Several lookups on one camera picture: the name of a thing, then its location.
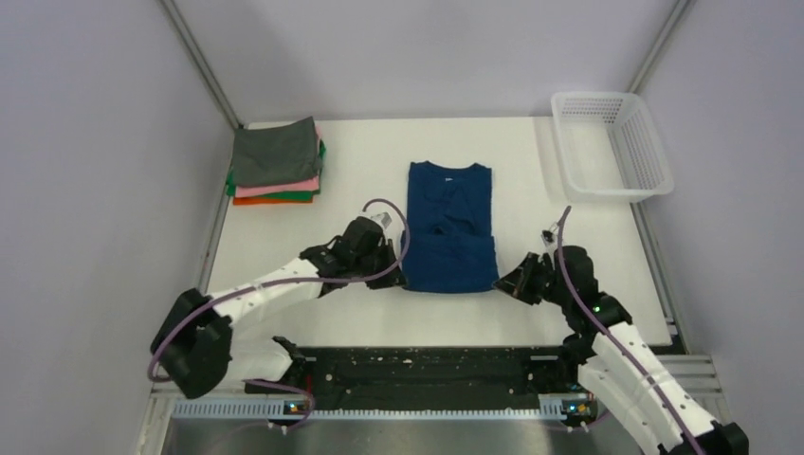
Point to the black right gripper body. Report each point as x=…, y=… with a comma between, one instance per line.
x=556, y=289

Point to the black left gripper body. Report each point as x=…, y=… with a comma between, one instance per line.
x=380, y=260

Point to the dark blue t shirt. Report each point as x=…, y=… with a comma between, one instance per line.
x=452, y=248

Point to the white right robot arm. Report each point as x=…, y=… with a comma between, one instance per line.
x=607, y=356

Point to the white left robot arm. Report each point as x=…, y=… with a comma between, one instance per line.
x=203, y=341

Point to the folded green t shirt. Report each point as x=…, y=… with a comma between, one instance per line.
x=295, y=194

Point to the folded pink t shirt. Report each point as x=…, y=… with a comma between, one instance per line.
x=263, y=163

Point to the folded grey t shirt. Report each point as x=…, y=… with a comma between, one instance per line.
x=276, y=156

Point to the folded orange t shirt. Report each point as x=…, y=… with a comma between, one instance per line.
x=255, y=201

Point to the white perforated plastic basket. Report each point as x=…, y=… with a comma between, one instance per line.
x=608, y=148

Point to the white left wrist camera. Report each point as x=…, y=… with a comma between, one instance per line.
x=382, y=219

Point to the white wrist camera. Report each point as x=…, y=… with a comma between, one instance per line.
x=549, y=236
x=382, y=219

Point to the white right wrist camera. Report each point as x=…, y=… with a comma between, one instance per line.
x=549, y=236

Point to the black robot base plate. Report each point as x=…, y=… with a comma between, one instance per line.
x=431, y=378

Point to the white slotted cable duct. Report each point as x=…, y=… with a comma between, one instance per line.
x=551, y=408

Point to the right aluminium frame post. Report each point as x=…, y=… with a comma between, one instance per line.
x=677, y=15

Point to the aluminium frame post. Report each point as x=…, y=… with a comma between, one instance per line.
x=677, y=15
x=200, y=62

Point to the left aluminium frame post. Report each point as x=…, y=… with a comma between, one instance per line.
x=200, y=62

